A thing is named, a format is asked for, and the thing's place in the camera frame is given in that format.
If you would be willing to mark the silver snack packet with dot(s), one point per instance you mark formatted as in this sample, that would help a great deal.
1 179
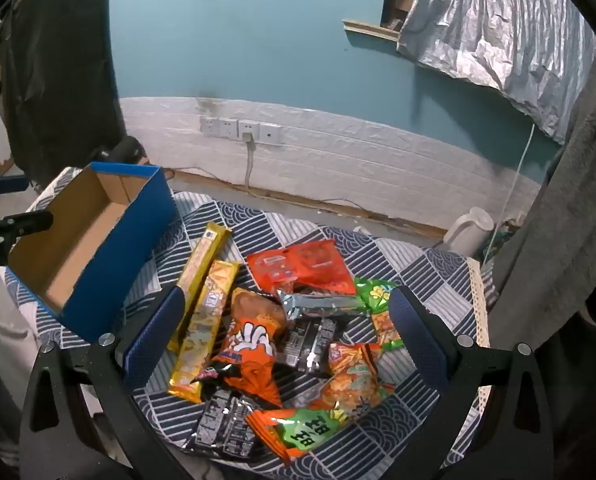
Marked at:
323 305

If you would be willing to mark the small orange snack packet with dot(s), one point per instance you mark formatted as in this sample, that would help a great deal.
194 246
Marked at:
357 392
353 357

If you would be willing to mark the yellow pictured long snack packet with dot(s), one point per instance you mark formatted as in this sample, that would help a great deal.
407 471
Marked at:
205 325

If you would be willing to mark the blue white patterned tablecloth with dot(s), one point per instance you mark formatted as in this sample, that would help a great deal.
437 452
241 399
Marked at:
417 270

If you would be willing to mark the silver foil curtain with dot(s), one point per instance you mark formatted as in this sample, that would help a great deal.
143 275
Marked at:
492 30

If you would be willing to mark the brown cardboard box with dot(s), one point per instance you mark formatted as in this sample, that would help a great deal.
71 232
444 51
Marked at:
402 0

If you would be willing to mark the black snack packet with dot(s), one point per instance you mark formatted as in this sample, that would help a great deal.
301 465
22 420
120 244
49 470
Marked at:
220 425
308 342

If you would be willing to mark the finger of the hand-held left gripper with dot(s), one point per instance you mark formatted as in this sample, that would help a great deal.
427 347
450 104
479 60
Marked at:
10 184
28 222

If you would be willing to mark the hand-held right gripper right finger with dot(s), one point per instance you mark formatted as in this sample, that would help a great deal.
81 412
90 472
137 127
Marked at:
418 342

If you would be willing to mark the orange packet with green label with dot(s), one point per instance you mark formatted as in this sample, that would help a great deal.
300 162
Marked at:
298 430

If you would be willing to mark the orange chip bag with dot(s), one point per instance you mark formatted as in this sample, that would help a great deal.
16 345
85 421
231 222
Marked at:
250 345

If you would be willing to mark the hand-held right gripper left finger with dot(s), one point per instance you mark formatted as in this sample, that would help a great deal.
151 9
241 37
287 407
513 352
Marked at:
153 332

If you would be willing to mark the blue cardboard box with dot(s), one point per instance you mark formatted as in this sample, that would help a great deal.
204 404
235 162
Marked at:
123 260

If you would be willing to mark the grey curtain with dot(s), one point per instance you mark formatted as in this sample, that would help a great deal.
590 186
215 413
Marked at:
552 240

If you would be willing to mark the red snack packet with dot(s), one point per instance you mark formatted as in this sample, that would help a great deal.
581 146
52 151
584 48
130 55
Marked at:
308 265

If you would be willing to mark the white wall socket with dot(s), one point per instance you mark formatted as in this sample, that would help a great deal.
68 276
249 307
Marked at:
209 126
247 127
271 133
227 128

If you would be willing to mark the plain yellow long snack packet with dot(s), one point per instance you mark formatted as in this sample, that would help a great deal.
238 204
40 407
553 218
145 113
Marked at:
203 260

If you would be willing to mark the green cracker packet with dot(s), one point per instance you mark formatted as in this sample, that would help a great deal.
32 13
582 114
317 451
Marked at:
377 297

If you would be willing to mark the white kettle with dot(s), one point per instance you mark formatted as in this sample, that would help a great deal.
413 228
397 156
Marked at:
470 230

